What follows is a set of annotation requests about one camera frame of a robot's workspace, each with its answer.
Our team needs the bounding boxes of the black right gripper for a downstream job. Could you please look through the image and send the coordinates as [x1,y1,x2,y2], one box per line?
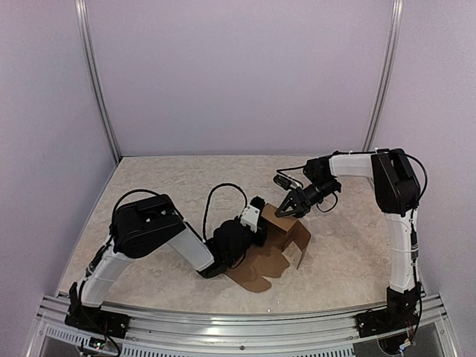
[275,178,338,222]

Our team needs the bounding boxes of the brown cardboard box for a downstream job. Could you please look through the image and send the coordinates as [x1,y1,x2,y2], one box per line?
[225,204,312,293]

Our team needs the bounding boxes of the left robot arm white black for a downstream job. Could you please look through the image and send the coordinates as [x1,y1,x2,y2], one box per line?
[68,190,267,331]

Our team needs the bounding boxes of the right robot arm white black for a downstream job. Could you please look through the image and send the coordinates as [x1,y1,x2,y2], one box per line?
[273,149,426,330]

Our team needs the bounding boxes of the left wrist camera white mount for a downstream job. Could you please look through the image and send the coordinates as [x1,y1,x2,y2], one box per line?
[239,196,266,233]

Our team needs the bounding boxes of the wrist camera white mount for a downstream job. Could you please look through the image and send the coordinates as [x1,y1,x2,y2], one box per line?
[273,173,303,190]
[239,196,266,233]

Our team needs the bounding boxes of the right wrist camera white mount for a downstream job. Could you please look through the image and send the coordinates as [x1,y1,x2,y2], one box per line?
[273,173,303,190]

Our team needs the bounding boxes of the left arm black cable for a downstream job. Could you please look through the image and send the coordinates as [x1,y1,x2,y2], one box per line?
[200,182,250,245]

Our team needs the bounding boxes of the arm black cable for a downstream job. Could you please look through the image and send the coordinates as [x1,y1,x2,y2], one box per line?
[277,150,428,332]
[200,182,250,245]

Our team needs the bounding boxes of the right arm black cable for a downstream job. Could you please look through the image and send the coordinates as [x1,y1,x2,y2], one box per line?
[277,150,428,332]

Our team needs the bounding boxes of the right aluminium frame post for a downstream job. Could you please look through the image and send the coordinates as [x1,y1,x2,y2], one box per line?
[362,0,405,151]

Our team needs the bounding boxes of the aluminium frame post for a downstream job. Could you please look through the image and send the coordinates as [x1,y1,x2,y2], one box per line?
[74,0,122,166]
[362,0,405,151]

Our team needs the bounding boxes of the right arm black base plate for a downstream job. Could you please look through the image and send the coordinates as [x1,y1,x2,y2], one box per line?
[355,309,419,338]

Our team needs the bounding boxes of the front aluminium frame rail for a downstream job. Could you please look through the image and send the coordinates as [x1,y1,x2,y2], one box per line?
[23,295,462,356]

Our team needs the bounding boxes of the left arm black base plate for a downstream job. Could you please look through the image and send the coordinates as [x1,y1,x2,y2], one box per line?
[65,306,131,338]

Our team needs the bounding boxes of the left aluminium frame post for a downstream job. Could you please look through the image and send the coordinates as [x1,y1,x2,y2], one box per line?
[74,0,122,166]

